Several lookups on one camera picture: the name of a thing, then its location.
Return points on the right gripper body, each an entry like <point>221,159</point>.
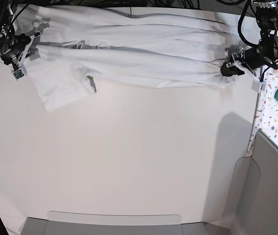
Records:
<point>14,49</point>

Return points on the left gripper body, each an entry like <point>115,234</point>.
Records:
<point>251,59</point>

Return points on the white t-shirt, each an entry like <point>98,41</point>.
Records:
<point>79,45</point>

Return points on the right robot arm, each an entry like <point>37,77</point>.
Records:
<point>8,16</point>

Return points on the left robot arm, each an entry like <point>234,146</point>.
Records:
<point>265,52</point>

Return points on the grey panel at right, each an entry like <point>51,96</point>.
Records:
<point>257,209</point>

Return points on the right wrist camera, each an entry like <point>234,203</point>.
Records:
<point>18,74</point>

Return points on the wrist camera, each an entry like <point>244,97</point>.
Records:
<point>258,86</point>
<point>18,74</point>

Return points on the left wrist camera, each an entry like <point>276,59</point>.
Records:
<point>258,86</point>

